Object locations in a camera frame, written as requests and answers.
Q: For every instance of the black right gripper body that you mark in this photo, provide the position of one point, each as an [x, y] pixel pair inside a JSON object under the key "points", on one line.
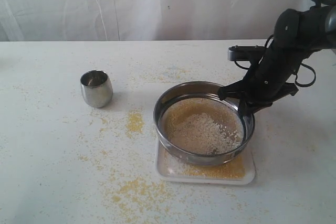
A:
{"points": [[267, 79]]}

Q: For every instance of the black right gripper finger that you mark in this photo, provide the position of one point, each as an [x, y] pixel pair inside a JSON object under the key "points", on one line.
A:
{"points": [[235, 90], [248, 107]]}

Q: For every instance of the yellow grain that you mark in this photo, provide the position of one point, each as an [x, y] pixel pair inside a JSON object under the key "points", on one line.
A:
{"points": [[204, 129]]}

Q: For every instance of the round stainless steel sieve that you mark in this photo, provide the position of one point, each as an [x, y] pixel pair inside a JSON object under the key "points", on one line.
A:
{"points": [[198, 92]]}

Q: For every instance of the stainless steel cup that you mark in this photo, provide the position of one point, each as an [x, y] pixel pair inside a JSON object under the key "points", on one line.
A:
{"points": [[96, 88]]}

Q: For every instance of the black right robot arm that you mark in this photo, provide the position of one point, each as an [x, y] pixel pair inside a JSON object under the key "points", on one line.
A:
{"points": [[296, 37]]}

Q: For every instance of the white square plastic tray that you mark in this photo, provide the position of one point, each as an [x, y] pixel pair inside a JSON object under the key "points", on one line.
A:
{"points": [[164, 174]]}

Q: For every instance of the white backdrop curtain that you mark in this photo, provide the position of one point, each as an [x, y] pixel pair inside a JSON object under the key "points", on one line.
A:
{"points": [[66, 20]]}

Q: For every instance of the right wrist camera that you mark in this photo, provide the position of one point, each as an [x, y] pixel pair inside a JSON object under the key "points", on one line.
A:
{"points": [[245, 53]]}

